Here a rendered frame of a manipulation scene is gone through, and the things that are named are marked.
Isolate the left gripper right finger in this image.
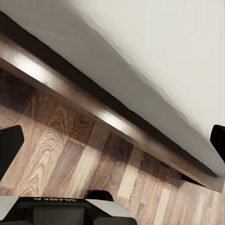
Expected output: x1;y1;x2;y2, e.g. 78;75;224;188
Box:
210;124;225;162

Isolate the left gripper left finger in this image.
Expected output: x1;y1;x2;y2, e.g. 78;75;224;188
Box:
0;125;24;181

